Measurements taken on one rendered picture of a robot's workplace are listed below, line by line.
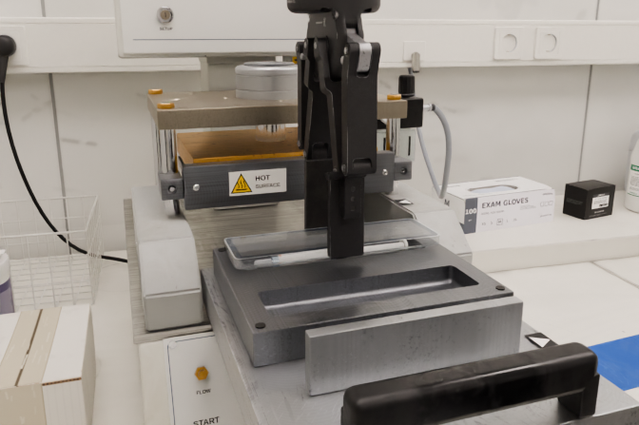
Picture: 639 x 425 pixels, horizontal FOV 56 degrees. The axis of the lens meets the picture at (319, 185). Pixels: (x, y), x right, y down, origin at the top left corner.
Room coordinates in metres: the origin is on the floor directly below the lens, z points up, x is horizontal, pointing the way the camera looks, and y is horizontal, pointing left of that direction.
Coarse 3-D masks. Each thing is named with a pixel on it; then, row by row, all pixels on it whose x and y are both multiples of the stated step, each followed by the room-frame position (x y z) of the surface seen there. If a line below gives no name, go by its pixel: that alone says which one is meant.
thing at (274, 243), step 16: (368, 224) 0.53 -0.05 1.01; (384, 224) 0.53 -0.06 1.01; (400, 224) 0.53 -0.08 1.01; (416, 224) 0.53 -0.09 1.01; (240, 240) 0.49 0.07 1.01; (256, 240) 0.49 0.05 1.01; (272, 240) 0.49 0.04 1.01; (288, 240) 0.49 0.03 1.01; (304, 240) 0.49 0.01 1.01; (320, 240) 0.49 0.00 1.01; (368, 240) 0.49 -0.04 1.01; (384, 240) 0.49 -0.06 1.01; (240, 256) 0.45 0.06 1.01; (256, 256) 0.45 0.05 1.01
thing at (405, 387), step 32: (544, 352) 0.30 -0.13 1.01; (576, 352) 0.30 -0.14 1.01; (384, 384) 0.27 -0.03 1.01; (416, 384) 0.27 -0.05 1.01; (448, 384) 0.27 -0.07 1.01; (480, 384) 0.27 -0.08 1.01; (512, 384) 0.28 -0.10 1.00; (544, 384) 0.29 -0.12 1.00; (576, 384) 0.29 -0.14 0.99; (352, 416) 0.25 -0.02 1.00; (384, 416) 0.25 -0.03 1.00; (416, 416) 0.26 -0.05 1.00; (448, 416) 0.27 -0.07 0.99
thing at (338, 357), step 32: (224, 320) 0.41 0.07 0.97; (384, 320) 0.34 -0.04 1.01; (416, 320) 0.34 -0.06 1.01; (448, 320) 0.35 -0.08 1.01; (480, 320) 0.35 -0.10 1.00; (512, 320) 0.36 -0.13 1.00; (224, 352) 0.40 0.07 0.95; (320, 352) 0.32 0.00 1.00; (352, 352) 0.32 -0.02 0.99; (384, 352) 0.33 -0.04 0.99; (416, 352) 0.34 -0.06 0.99; (448, 352) 0.35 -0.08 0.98; (480, 352) 0.35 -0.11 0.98; (512, 352) 0.36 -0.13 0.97; (256, 384) 0.33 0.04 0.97; (288, 384) 0.33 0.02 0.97; (320, 384) 0.32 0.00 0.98; (352, 384) 0.32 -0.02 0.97; (608, 384) 0.33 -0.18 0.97; (256, 416) 0.30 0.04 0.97; (288, 416) 0.30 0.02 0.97; (320, 416) 0.30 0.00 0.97; (480, 416) 0.30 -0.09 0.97; (512, 416) 0.30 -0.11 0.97; (544, 416) 0.30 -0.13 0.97; (576, 416) 0.30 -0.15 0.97; (608, 416) 0.30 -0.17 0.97
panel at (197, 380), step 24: (192, 336) 0.48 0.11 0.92; (168, 360) 0.46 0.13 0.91; (192, 360) 0.47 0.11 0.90; (216, 360) 0.47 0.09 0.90; (168, 384) 0.45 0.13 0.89; (192, 384) 0.46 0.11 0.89; (216, 384) 0.46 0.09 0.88; (168, 408) 0.45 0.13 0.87; (192, 408) 0.45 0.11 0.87; (216, 408) 0.45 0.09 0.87
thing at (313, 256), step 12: (312, 228) 0.52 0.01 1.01; (408, 240) 0.49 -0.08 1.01; (420, 240) 0.49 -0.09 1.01; (432, 240) 0.50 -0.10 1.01; (228, 252) 0.47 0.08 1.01; (300, 252) 0.46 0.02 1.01; (312, 252) 0.46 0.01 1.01; (324, 252) 0.46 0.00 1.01; (372, 252) 0.48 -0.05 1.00; (384, 252) 0.49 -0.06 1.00; (240, 264) 0.44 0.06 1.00; (252, 264) 0.44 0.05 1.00; (264, 264) 0.45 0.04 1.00; (276, 264) 0.45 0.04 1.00; (288, 264) 0.46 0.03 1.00
